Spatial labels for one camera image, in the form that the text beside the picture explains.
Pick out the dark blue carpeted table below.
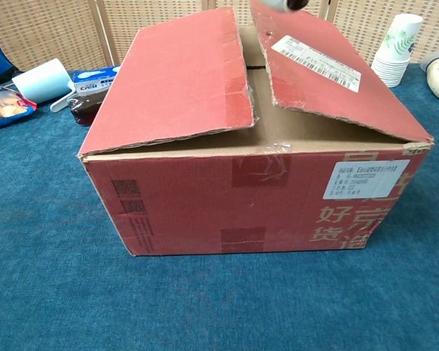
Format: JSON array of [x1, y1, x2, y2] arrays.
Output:
[[0, 61, 439, 351]]

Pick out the light blue plastic mug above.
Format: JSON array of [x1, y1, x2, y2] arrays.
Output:
[[11, 58, 76, 113]]

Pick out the blue white toothpaste box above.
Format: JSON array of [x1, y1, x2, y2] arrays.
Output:
[[72, 65, 122, 98]]

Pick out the blue cookie snack bag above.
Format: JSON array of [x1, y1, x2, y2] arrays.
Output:
[[0, 89, 38, 132]]

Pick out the red cardboard shipping box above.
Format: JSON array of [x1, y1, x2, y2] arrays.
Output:
[[77, 0, 435, 257]]

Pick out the stack of paper cups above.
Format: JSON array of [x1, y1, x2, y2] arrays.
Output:
[[370, 13, 424, 88]]

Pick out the cola bottle red label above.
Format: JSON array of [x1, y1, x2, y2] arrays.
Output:
[[67, 91, 109, 127]]

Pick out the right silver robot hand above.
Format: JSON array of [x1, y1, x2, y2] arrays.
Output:
[[258, 0, 308, 14]]

